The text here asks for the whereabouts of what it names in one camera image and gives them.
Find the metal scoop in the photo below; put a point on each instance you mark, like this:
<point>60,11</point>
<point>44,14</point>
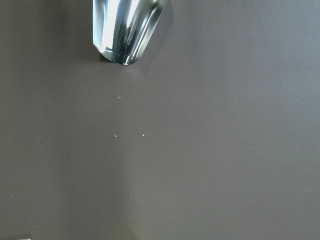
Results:
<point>122,29</point>

